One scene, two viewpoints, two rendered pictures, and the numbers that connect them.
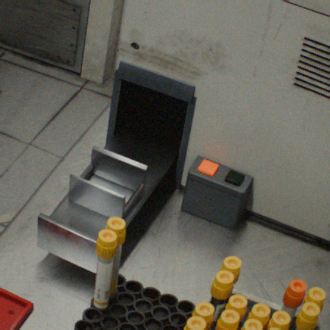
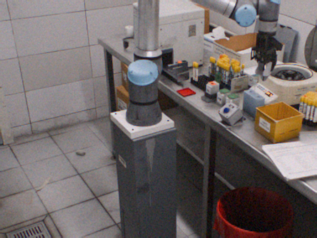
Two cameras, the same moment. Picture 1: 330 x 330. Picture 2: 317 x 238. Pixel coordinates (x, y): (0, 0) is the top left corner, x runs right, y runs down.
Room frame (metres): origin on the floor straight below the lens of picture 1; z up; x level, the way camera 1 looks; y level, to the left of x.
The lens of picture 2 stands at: (-0.83, 1.69, 1.80)
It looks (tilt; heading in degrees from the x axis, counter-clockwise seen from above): 31 degrees down; 310
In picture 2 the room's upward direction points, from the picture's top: 1 degrees clockwise
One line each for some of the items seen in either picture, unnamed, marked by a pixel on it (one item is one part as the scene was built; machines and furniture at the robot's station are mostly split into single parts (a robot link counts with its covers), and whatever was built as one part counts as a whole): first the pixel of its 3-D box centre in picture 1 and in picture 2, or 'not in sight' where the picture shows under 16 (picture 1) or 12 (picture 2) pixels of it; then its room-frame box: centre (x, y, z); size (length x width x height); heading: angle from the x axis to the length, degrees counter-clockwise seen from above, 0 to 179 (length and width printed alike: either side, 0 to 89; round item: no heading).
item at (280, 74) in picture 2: not in sight; (289, 78); (0.11, -0.15, 0.97); 0.15 x 0.15 x 0.07
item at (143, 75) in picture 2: not in sight; (143, 80); (0.42, 0.48, 1.07); 0.13 x 0.12 x 0.14; 127
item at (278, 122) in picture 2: not in sight; (278, 122); (-0.04, 0.19, 0.93); 0.13 x 0.13 x 0.10; 68
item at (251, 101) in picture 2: not in sight; (253, 105); (0.13, 0.12, 0.92); 0.10 x 0.07 x 0.10; 157
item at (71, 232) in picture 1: (116, 177); (173, 69); (0.66, 0.04, 0.92); 0.21 x 0.07 x 0.05; 162
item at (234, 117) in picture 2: not in sight; (234, 113); (0.15, 0.23, 0.92); 0.13 x 0.07 x 0.08; 72
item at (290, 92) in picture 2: not in sight; (285, 84); (0.12, -0.13, 0.94); 0.30 x 0.24 x 0.12; 63
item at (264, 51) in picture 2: not in sight; (264, 46); (0.11, 0.10, 1.18); 0.09 x 0.08 x 0.12; 93
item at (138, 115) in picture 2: not in sight; (143, 107); (0.42, 0.49, 0.95); 0.15 x 0.15 x 0.10
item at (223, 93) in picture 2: not in sight; (223, 97); (0.29, 0.12, 0.91); 0.05 x 0.04 x 0.07; 72
